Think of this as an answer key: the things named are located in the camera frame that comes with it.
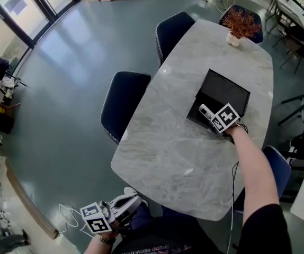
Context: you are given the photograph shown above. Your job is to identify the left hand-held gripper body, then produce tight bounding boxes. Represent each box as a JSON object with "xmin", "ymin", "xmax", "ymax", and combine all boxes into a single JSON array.
[{"xmin": 79, "ymin": 198, "xmax": 128, "ymax": 234}]

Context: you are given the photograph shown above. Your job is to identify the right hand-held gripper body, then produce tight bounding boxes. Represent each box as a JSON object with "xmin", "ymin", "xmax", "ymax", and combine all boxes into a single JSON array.
[{"xmin": 210, "ymin": 103, "xmax": 242, "ymax": 134}]

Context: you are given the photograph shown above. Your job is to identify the white remote control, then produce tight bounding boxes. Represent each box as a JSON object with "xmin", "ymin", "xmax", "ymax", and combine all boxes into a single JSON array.
[{"xmin": 198, "ymin": 104, "xmax": 210, "ymax": 117}]

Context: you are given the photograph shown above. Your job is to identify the black drawer box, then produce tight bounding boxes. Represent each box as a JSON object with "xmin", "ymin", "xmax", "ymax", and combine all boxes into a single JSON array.
[{"xmin": 185, "ymin": 68, "xmax": 251, "ymax": 142}]

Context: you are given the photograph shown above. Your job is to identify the person's left forearm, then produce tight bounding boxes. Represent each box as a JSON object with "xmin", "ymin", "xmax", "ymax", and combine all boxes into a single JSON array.
[{"xmin": 83, "ymin": 235, "xmax": 117, "ymax": 254}]

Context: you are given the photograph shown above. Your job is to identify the person's right forearm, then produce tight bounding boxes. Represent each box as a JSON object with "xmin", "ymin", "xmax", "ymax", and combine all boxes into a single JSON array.
[{"xmin": 225, "ymin": 124, "xmax": 281, "ymax": 216}]

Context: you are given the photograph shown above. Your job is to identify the person's left hand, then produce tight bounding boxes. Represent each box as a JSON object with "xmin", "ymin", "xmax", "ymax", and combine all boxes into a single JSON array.
[{"xmin": 109, "ymin": 219, "xmax": 123, "ymax": 234}]

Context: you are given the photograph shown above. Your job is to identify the person's blue trousers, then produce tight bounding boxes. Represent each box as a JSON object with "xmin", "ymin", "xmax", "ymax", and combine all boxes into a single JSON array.
[{"xmin": 130, "ymin": 202, "xmax": 166, "ymax": 224}]

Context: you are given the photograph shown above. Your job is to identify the silver wristwatch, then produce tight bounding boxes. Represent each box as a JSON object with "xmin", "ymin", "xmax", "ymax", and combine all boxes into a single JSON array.
[{"xmin": 93, "ymin": 233, "xmax": 117, "ymax": 246}]

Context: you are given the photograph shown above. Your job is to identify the dark blue upholstered chair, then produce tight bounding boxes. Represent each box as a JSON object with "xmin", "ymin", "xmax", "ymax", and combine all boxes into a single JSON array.
[
  {"xmin": 100, "ymin": 71, "xmax": 152, "ymax": 145},
  {"xmin": 219, "ymin": 4, "xmax": 264, "ymax": 44},
  {"xmin": 155, "ymin": 11, "xmax": 196, "ymax": 67},
  {"xmin": 234, "ymin": 145, "xmax": 292, "ymax": 214}
]

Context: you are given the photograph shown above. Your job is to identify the grey chair with black legs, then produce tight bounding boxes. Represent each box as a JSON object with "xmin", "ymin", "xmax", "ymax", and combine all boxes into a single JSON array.
[{"xmin": 277, "ymin": 90, "xmax": 304, "ymax": 126}]

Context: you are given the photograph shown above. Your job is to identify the orange plant in white pot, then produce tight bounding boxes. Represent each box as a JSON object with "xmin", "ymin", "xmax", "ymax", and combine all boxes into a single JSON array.
[{"xmin": 220, "ymin": 7, "xmax": 263, "ymax": 47}]

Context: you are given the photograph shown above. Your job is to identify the dark armchair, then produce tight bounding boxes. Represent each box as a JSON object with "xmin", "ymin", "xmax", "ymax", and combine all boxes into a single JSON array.
[{"xmin": 272, "ymin": 28, "xmax": 304, "ymax": 75}]

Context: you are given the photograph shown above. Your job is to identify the white cable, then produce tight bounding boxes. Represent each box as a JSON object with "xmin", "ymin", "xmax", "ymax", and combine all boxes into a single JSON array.
[{"xmin": 58, "ymin": 203, "xmax": 89, "ymax": 234}]

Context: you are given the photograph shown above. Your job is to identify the black cable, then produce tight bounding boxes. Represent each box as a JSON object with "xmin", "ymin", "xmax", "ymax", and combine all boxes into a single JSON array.
[{"xmin": 227, "ymin": 122, "xmax": 249, "ymax": 254}]

